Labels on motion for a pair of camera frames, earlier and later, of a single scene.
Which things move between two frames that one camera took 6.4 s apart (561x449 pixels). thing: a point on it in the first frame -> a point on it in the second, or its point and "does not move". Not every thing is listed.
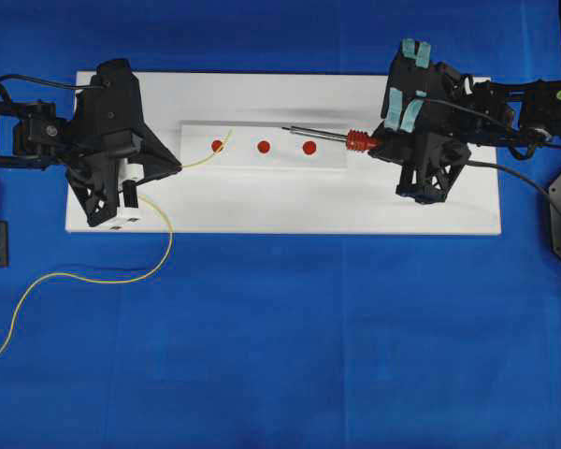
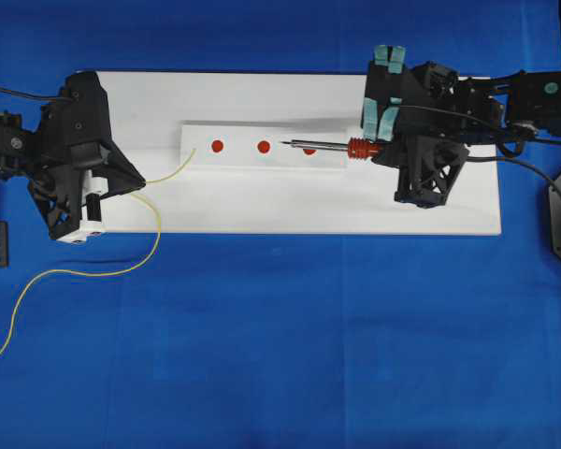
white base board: x=364 y=199 does not move
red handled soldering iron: x=354 y=139 -> x=359 y=149
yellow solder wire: x=108 y=283 -> x=92 y=276
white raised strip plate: x=259 y=145 does not move
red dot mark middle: x=263 y=146 does not move
